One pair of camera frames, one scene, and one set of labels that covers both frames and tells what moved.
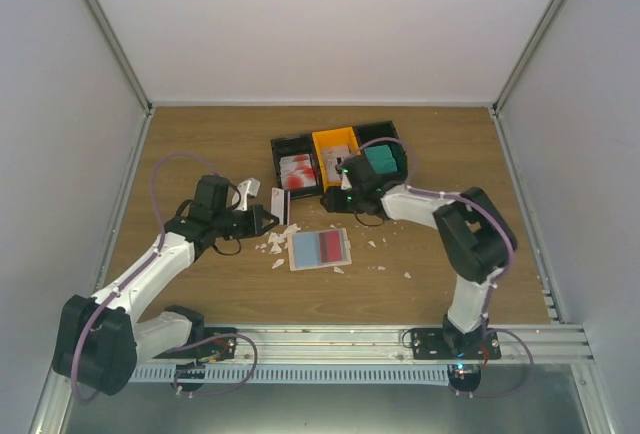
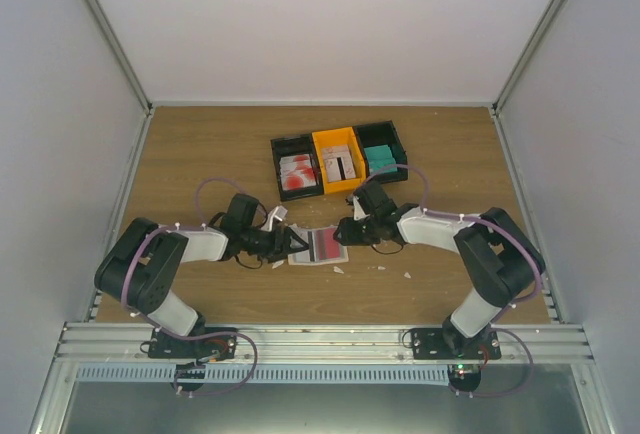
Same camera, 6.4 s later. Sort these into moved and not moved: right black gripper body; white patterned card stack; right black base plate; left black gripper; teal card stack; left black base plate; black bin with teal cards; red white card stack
Moved: right black gripper body; left black gripper
Not moved: white patterned card stack; right black base plate; teal card stack; red white card stack; left black base plate; black bin with teal cards
